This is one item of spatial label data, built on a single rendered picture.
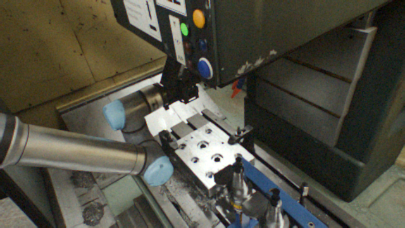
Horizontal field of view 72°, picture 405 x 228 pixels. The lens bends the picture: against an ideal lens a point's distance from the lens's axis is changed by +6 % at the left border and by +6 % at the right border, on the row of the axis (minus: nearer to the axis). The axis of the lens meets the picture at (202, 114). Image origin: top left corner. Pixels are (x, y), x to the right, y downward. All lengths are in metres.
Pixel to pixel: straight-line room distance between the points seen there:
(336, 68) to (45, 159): 0.93
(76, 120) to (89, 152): 1.23
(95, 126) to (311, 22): 1.46
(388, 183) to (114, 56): 1.64
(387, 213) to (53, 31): 1.84
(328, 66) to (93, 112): 1.36
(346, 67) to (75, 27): 1.35
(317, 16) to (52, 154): 0.55
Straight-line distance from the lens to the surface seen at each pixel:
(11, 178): 1.12
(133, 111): 0.73
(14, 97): 1.79
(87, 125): 1.79
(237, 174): 0.64
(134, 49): 1.85
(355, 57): 1.04
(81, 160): 0.61
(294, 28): 0.52
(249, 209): 0.68
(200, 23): 0.40
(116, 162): 0.63
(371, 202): 1.54
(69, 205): 1.58
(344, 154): 1.32
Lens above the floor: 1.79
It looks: 38 degrees down
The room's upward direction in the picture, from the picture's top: 8 degrees counter-clockwise
